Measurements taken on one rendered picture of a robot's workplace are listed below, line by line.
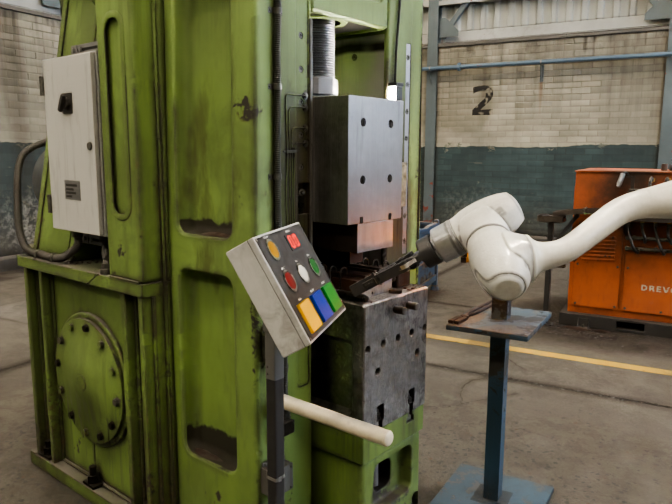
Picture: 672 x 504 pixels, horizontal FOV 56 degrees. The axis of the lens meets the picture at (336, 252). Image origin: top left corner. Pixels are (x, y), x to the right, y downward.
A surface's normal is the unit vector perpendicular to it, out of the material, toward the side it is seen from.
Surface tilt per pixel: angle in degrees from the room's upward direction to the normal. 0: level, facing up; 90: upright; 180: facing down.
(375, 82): 90
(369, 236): 90
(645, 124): 87
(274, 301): 90
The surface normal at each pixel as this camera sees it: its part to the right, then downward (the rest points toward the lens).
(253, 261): -0.26, 0.15
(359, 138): 0.77, 0.11
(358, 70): -0.64, 0.12
